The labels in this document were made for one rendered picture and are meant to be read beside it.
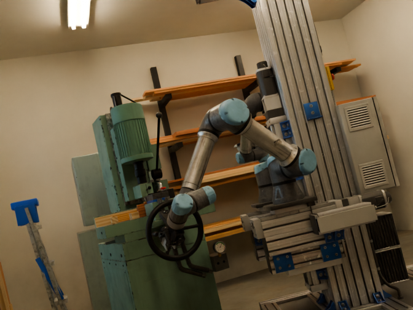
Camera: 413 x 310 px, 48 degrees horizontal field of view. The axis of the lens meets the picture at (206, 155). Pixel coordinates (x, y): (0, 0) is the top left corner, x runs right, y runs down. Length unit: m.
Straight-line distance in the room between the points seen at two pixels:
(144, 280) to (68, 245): 2.56
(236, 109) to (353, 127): 0.76
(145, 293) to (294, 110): 1.19
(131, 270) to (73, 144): 2.76
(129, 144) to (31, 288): 2.70
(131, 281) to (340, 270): 1.04
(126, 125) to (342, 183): 1.16
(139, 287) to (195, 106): 3.15
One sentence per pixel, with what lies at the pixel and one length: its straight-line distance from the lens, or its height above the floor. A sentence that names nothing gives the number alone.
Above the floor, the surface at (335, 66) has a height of 2.00.
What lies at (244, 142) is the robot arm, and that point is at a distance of 2.92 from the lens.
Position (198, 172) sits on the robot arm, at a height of 1.04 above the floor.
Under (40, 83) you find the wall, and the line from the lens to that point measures 5.09.
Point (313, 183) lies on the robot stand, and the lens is 2.45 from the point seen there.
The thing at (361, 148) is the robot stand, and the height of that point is 0.99.
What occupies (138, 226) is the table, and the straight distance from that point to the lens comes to 2.37.
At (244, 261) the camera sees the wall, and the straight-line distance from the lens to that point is 5.22.
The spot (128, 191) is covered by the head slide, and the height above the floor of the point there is 1.05.
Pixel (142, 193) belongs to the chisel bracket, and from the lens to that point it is 2.50.
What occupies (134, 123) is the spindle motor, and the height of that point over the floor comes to 1.39.
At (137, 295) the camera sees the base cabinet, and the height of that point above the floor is 0.54.
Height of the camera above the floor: 0.94
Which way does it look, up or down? 5 degrees up
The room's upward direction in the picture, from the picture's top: 13 degrees counter-clockwise
